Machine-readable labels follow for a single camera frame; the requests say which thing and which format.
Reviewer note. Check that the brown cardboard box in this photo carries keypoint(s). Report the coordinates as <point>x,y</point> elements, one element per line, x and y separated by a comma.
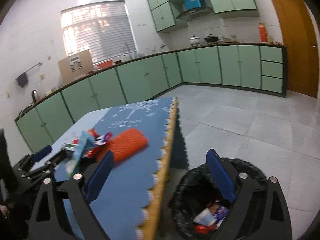
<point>75,66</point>

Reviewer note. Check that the red basin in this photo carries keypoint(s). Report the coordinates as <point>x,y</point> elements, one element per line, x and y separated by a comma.
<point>105,64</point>

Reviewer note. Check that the steel electric kettle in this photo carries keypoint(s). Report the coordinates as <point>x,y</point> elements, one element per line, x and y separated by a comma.
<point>35,96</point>

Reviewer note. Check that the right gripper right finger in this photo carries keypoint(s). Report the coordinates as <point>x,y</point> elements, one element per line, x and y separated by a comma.
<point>258,210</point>

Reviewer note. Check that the black trash bin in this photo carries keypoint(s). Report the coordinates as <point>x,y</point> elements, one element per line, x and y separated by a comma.
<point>196,191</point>

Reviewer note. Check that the light blue plastic wrapper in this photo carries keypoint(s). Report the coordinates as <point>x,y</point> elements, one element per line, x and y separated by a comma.
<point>86,142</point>

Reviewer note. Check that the green kitchen cabinets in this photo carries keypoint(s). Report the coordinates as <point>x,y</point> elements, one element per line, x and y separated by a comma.
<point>171,15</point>
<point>255,67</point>

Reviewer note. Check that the blue tablecloth with tree print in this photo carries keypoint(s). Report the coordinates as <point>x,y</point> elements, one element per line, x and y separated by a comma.
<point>129,204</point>

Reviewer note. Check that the light blue table mat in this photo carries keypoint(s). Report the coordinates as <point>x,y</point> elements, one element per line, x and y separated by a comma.
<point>86,122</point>

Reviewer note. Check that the orange thermos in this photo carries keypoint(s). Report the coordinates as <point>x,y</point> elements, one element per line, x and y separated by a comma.
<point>263,32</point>

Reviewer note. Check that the green white milk carton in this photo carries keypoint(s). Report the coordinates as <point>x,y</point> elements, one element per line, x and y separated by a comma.
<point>69,147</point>

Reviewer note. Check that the brown wooden door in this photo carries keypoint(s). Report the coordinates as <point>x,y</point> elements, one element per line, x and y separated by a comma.
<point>300,39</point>

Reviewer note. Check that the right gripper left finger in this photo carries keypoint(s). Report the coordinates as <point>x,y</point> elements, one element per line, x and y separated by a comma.
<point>49,218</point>

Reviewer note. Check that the range hood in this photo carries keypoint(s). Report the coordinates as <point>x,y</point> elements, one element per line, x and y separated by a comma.
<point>194,13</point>

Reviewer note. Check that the white cooking pot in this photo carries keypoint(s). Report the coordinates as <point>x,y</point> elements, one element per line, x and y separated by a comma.
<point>194,41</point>

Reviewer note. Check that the window with white blinds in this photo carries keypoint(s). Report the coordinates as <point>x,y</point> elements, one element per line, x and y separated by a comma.
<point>102,28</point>

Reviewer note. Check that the blue box above hood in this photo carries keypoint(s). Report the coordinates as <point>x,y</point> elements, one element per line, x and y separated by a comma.
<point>192,4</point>

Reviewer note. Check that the metal towel rail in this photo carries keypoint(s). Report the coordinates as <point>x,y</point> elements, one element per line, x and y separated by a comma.
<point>32,67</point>

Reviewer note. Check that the green upper kitchen cabinets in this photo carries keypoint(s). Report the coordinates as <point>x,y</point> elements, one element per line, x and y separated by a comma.
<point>171,15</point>

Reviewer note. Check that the black wok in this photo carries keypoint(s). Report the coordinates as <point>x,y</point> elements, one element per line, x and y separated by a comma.
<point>210,39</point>

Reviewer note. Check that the green lower kitchen cabinets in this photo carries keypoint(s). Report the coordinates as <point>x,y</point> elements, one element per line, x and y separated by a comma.
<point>255,67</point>

